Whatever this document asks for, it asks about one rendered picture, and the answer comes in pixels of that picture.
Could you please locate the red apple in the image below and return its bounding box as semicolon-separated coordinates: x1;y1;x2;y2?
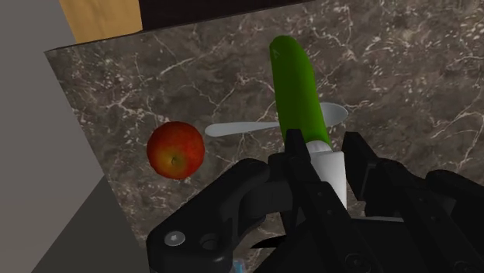
146;120;206;181

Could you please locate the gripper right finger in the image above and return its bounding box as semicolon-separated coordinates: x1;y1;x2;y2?
341;130;484;273

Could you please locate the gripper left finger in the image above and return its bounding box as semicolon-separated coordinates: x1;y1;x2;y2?
146;128;375;273

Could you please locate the white spoon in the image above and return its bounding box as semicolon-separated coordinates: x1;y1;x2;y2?
204;102;349;138

